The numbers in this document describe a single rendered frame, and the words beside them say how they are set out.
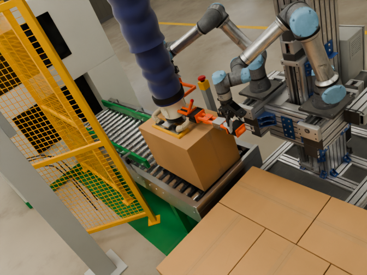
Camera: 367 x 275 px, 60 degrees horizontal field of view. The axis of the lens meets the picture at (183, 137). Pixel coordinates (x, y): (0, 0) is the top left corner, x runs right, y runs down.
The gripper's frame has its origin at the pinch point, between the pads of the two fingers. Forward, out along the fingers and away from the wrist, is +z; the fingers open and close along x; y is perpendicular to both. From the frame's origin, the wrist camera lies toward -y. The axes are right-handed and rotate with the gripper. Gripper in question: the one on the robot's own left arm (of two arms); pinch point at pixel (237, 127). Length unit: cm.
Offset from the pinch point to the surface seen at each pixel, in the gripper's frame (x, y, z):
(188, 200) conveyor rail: 33, 35, 52
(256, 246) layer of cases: 31, -24, 57
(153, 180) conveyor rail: 34, 76, 52
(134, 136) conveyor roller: 4, 155, 56
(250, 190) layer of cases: 0, 6, 57
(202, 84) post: -45, 82, 12
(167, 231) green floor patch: 44, 81, 111
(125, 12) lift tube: 9, 53, -73
